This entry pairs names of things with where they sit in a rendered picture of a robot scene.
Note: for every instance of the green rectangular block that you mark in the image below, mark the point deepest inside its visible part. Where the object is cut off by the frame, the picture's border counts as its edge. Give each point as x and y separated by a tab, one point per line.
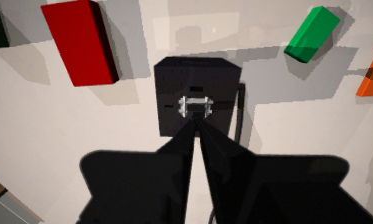
311	35

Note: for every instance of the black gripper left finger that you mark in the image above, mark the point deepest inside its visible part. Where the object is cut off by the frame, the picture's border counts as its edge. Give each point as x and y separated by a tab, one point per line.
167	170

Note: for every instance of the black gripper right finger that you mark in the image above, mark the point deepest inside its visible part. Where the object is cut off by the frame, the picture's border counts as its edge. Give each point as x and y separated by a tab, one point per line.
235	174

